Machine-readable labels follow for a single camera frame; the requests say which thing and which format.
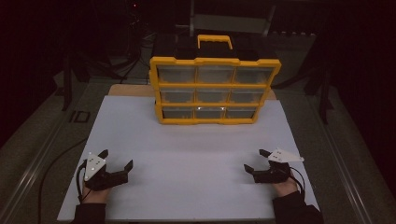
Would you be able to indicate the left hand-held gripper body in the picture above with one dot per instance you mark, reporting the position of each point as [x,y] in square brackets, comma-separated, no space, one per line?
[95,165]

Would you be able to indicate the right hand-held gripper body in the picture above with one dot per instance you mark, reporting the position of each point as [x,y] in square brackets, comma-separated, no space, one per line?
[283,157]

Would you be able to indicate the clear plastic drawer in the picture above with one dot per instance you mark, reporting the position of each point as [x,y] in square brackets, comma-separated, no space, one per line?
[247,96]

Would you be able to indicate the yellow black drawer organizer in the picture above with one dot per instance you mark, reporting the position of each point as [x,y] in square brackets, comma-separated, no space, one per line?
[214,84]

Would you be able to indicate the person's left hand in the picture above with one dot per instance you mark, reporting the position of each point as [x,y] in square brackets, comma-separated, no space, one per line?
[95,196]

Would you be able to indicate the person's right hand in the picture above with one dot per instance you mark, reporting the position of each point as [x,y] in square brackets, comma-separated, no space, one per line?
[285,189]

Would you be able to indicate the white board sheet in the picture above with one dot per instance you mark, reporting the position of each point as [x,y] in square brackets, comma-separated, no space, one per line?
[193,193]

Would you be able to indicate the black stand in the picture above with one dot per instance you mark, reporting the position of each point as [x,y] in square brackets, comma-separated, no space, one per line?
[323,102]
[67,93]

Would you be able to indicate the grid of clear drawers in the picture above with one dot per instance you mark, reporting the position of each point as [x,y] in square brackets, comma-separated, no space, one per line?
[177,74]

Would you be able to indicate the metal floor rail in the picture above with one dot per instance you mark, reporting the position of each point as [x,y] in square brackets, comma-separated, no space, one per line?
[31,177]
[344,177]

